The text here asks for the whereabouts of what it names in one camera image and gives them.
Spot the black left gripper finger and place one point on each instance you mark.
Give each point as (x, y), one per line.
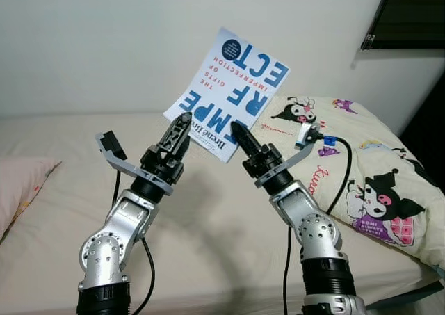
(177, 134)
(185, 149)

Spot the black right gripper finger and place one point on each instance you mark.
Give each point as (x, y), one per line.
(248, 142)

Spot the white book with blue letters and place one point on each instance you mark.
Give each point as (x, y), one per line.
(236, 78)

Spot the cream cartoon print blanket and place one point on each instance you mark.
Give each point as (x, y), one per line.
(389, 155)

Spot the pink patterned pillow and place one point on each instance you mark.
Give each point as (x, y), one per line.
(21, 186)

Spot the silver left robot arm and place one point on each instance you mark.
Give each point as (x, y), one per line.
(115, 238)

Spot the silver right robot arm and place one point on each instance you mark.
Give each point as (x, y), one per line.
(313, 231)

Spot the mattress with cream sheet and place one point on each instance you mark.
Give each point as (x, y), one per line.
(222, 259)

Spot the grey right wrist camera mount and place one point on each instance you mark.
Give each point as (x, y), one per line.
(292, 160)

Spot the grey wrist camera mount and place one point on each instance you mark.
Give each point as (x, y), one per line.
(292, 160)
(132, 170)

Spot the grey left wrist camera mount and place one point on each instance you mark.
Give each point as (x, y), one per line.
(132, 170)

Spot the dark blue bed frame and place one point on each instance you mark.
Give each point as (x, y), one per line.
(410, 295)

